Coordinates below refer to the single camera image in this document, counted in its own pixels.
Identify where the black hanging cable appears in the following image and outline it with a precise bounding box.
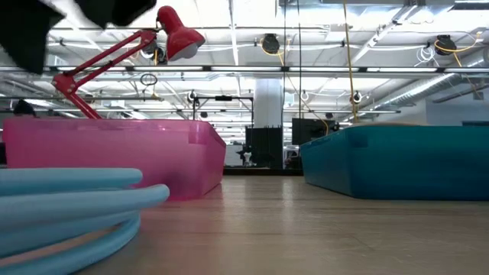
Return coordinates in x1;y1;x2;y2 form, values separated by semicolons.
282;0;287;169

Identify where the person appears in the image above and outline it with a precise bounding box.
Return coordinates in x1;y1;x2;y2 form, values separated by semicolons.
13;99;37;118

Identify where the orange hanging cord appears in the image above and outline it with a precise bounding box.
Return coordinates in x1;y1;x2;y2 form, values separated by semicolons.
342;0;360;123

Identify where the long ceiling light strip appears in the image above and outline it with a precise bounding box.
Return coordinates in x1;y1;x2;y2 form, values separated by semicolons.
0;65;489;74

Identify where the light blue ethernet cable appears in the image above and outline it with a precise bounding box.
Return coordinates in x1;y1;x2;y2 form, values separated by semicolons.
0;167;171;275

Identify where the black ceiling cord reel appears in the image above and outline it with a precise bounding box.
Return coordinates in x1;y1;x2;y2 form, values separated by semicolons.
261;33;281;54
434;34;458;57

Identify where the silver ventilation duct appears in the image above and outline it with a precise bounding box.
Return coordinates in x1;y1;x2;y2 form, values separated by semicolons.
372;57;489;112

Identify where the red translucent plastic bin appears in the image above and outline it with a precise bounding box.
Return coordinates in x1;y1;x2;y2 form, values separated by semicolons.
2;117;227;202

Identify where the red desk lamp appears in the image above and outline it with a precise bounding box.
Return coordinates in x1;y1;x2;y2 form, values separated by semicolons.
51;5;206;120

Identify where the distant black camera frame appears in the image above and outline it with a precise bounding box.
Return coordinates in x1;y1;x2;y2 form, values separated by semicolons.
192;95;255;129

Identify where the distant black monitor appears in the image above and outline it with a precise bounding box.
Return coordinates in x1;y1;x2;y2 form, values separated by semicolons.
291;117;337;146

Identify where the black equipment cabinet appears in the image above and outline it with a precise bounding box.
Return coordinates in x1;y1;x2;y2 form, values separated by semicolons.
244;127;284;170

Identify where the teal plastic bin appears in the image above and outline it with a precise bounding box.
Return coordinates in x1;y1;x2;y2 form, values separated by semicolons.
300;124;489;202

